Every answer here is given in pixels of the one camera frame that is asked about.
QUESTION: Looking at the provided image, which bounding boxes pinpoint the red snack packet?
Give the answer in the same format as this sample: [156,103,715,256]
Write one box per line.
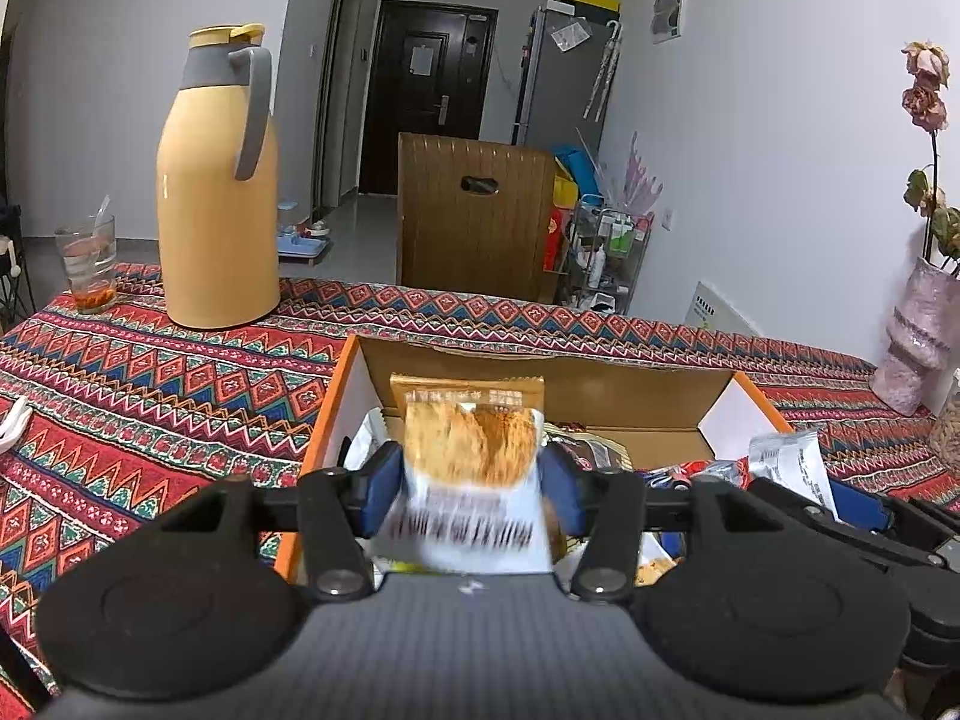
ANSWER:
[645,461,751,492]

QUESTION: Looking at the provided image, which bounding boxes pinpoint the drinking glass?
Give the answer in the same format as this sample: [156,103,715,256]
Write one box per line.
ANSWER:
[54,196,119,314]

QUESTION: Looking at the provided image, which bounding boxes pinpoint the blue pet tray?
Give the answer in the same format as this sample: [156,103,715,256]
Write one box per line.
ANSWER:
[277,225,331,263]

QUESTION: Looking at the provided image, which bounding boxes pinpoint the pink feather sticks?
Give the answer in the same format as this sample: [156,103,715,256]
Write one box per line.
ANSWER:
[611,131,665,215]

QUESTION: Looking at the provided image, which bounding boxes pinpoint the white cloth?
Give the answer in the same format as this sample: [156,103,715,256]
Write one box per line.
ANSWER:
[0,394,31,455]

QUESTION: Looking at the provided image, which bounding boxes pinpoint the red gift box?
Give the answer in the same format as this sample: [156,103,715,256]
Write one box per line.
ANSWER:
[541,202,575,275]

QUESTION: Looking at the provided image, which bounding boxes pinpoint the wire trolley rack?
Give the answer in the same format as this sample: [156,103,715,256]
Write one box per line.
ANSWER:
[564,195,653,316]

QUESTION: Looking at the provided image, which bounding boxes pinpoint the grey refrigerator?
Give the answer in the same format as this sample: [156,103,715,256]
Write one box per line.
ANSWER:
[514,6,620,166]

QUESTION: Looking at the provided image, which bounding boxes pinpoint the patterned red tablecloth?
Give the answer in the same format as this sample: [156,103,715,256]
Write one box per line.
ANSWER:
[0,262,960,720]

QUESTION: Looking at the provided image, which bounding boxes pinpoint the white umbrella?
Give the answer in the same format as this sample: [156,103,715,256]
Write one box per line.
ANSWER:
[583,21,623,121]

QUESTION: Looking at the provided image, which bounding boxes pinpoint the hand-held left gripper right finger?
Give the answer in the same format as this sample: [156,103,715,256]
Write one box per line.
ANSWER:
[538,444,758,605]

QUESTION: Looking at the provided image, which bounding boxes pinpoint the blue board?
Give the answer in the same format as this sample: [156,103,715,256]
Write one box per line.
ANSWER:
[555,146,601,181]

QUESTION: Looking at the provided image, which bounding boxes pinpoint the grey interior door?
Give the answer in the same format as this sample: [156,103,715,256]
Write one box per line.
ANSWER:
[311,0,361,211]

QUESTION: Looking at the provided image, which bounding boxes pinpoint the wooden chair back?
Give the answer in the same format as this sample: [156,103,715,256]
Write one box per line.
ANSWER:
[396,133,557,305]

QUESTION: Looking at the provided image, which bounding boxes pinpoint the pink textured vase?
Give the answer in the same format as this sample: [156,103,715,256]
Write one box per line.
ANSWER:
[870,255,960,417]

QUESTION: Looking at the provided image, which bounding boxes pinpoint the yellow thermos jug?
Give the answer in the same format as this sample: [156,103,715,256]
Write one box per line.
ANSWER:
[156,24,280,329]

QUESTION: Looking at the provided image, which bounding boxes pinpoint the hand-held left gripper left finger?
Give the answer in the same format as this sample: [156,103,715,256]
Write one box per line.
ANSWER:
[150,441,406,602]

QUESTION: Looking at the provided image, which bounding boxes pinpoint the black entrance door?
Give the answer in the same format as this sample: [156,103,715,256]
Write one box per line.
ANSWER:
[358,0,497,200]

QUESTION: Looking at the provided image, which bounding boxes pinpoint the orange cardboard box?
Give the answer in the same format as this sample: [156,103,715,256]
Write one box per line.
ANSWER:
[274,334,796,586]

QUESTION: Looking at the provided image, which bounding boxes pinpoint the clear seed container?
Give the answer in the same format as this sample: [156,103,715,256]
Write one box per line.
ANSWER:
[926,371,960,473]

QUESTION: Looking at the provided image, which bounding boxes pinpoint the black strap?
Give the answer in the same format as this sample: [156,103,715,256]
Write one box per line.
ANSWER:
[0,622,53,713]

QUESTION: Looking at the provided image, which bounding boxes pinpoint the pile of snack packets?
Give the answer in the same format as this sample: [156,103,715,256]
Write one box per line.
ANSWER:
[341,409,751,590]

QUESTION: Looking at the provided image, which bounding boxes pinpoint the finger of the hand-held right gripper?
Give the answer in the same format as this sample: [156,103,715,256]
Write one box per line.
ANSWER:
[748,476,948,572]
[829,480,960,542]

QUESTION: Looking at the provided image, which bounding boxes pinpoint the white grey snack packet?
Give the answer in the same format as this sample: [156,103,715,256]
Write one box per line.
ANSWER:
[748,426,841,518]

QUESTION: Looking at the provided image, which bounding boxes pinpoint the dried rose bouquet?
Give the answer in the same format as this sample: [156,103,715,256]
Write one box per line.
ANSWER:
[900,41,960,263]

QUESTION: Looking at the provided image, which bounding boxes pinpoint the orange white snack packet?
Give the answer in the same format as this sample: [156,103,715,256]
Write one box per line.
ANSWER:
[375,373,562,577]

